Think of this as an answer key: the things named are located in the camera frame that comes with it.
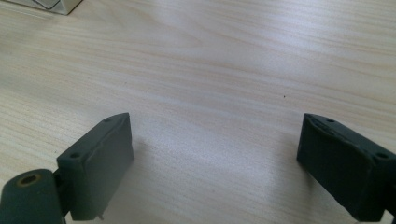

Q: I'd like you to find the white cardboard box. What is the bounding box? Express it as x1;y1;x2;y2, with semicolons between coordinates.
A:
6;0;84;16

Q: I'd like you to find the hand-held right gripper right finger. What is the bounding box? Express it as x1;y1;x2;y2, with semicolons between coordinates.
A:
296;113;396;223

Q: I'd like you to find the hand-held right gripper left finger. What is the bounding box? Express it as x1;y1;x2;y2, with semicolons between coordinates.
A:
56;112;135;222

